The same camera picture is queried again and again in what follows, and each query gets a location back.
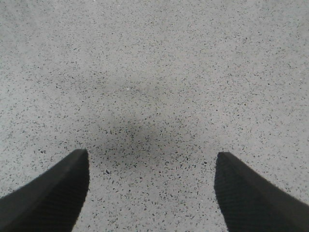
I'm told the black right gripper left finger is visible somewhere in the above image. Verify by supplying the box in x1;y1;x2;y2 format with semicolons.
0;149;89;232

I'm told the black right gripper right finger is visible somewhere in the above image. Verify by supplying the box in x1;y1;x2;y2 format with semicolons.
214;152;309;232

